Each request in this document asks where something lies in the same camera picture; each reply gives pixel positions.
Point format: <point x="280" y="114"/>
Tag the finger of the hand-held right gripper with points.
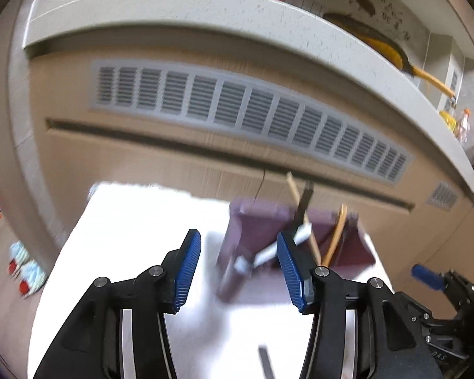
<point x="428" y="276"/>
<point x="412" y="310"/>

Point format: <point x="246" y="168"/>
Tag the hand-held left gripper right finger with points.
<point x="294" y="268"/>

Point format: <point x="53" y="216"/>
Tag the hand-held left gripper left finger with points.
<point x="187" y="268"/>

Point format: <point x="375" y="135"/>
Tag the dark purple utensil holder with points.
<point x="339" y="244"/>

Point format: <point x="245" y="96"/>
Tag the wooden spoon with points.
<point x="341" y="221"/>

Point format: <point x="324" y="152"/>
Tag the wooden chopstick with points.
<point x="294" y="189"/>

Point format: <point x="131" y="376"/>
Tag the white textured tablecloth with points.
<point x="142" y="225"/>

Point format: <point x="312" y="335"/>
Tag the small grey vent grille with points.
<point x="442" y="195"/>

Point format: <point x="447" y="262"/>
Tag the light wood base cabinet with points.
<point x="142" y="150"/>

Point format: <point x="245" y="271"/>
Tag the plastic bottle with orange cap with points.
<point x="463" y="126"/>

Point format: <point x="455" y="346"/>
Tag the teal and red slipper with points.
<point x="33" y="278"/>
<point x="17" y="254"/>

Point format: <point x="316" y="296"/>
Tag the yellow food package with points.
<point x="447" y="120"/>

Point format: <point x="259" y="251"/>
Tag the long grey vent grille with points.
<point x="245" y="106"/>

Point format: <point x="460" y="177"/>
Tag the grey speckled kitchen counter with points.
<point x="221" y="15"/>

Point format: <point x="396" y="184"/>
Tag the white wall unit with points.
<point x="454" y="79"/>

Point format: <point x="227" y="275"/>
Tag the cartoon boy wall sticker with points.
<point x="361" y="4"/>

